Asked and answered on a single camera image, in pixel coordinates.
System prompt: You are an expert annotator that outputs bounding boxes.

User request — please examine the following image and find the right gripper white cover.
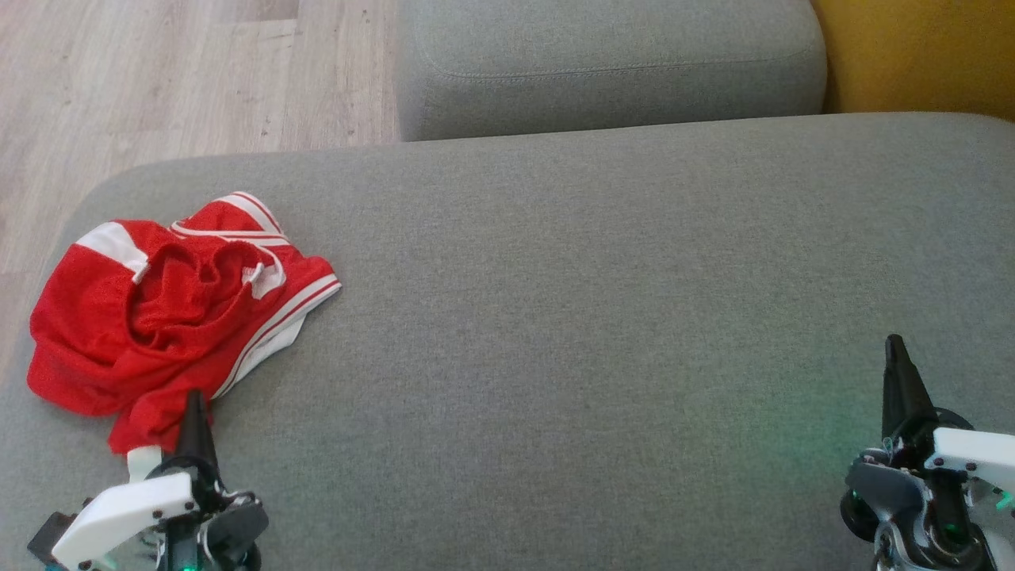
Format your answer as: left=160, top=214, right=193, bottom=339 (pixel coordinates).
left=841, top=334, right=1015, bottom=571

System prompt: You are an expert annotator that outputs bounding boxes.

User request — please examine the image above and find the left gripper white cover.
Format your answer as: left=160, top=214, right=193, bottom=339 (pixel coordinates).
left=49, top=389, right=270, bottom=571

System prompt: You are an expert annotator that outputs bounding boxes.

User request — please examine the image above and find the red white basketball jersey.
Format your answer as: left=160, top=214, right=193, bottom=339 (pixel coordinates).
left=107, top=190, right=343, bottom=481

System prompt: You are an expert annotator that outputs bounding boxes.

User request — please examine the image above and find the grey fabric sofa seat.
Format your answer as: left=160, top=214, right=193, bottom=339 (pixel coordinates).
left=0, top=111, right=1015, bottom=571

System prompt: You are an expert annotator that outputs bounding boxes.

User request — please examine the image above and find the yellow cushion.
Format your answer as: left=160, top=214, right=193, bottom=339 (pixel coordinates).
left=809, top=0, right=1015, bottom=121

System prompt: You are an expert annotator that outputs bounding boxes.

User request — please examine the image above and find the grey sofa cushion block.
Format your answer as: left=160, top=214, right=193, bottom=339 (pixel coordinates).
left=394, top=0, right=828, bottom=142

